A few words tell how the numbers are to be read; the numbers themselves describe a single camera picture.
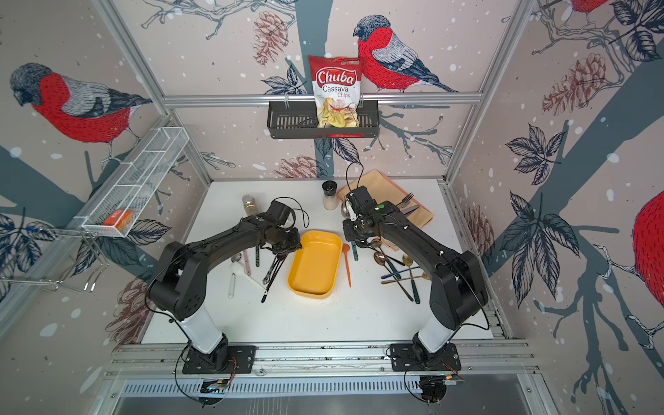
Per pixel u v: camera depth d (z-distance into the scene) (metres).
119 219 0.64
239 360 0.73
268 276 0.90
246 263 0.94
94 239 0.60
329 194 1.04
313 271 0.95
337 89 0.83
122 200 0.74
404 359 0.73
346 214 0.87
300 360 0.75
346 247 0.97
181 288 0.47
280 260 0.94
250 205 1.01
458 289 0.44
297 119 1.07
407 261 0.93
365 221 0.61
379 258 0.93
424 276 0.90
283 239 0.79
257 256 0.96
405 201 1.13
